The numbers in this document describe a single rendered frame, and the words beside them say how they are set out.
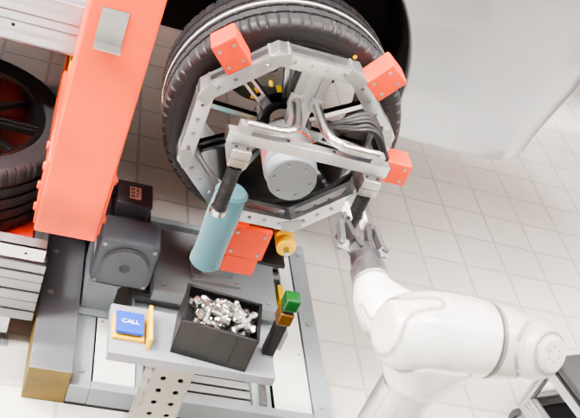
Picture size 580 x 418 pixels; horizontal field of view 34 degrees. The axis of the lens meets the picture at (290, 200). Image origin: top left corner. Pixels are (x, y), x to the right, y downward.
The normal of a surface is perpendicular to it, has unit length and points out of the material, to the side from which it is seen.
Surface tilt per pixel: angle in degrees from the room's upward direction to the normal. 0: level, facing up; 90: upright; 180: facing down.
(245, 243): 90
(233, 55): 90
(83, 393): 90
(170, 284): 0
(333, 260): 0
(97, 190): 90
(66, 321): 0
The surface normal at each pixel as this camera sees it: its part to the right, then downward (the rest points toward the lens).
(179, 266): 0.33, -0.76
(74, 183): 0.11, 0.62
